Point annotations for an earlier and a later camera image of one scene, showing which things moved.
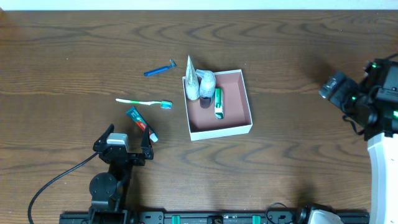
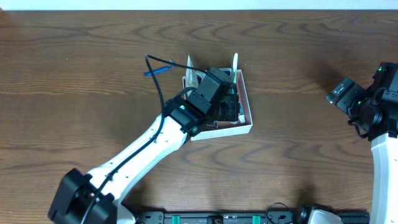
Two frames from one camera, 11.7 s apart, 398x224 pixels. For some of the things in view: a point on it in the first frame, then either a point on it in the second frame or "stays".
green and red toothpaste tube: x=134 y=114 → x=241 y=115
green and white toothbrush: x=164 y=104 → x=234 y=66
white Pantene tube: x=192 y=84 stays
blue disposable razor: x=173 y=65 stays
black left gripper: x=123 y=156 → x=232 y=107
